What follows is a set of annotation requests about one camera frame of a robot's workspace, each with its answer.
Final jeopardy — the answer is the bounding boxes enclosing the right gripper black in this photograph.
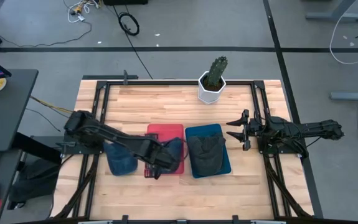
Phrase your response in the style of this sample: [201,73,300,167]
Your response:
[226,109,263,152]

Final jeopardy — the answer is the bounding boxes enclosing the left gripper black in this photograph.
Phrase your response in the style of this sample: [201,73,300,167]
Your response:
[136,133,179,180]

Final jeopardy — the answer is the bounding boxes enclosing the blue denim cap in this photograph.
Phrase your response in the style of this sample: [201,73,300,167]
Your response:
[103,141,139,177]
[158,136,186,175]

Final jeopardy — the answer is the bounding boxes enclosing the dark grey cap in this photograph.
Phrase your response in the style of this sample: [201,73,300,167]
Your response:
[193,144,225,177]
[186,133,227,166]

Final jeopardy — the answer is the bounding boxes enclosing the pink plastic tray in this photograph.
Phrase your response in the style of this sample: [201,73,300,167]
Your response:
[143,123,186,175]

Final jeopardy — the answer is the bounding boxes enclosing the teal plastic tray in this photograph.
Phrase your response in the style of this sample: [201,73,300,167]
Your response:
[184,123,232,179]

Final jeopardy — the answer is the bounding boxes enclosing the white hexagonal plant pot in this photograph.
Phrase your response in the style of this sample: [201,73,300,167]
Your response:
[197,70,227,105]

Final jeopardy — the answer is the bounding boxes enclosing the green cactus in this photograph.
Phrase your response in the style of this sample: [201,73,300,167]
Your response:
[207,55,228,87]

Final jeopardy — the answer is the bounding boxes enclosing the grey desk foot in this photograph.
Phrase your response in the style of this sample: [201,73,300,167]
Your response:
[304,0,358,22]
[329,83,358,102]

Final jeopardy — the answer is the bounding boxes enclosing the black box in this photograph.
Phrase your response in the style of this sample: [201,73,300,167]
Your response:
[103,0,149,6]

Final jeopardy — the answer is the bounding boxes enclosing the black desk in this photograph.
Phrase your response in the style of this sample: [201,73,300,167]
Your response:
[0,68,39,224]

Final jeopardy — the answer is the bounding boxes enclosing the black aluminium frame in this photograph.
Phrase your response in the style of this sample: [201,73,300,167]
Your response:
[52,79,324,224]

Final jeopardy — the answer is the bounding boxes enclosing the long black cable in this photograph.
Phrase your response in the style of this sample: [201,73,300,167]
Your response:
[112,5,154,80]

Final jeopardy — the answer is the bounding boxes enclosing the coiled black cable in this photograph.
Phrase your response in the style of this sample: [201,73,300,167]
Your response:
[117,11,141,37]

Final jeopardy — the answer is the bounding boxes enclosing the white and yellow cable bundle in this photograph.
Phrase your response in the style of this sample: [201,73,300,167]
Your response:
[62,0,102,24]

